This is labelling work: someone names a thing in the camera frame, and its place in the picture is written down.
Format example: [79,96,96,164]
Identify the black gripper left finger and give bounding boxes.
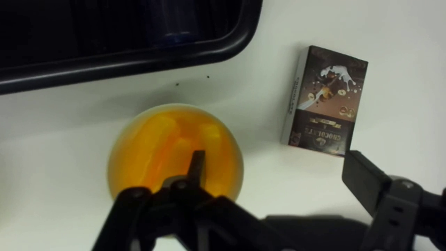
[90,149,280,251]

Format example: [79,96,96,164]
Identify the dark brown chocolate box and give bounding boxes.
[280,44,369,157]

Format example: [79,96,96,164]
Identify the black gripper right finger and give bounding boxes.
[341,149,446,251]

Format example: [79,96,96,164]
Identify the black plastic tray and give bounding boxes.
[0,0,265,96]

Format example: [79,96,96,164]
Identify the orange stick-shaped cup contents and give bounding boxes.
[134,113,224,182]

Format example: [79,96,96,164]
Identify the translucent yellow plastic cup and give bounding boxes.
[106,101,245,206]

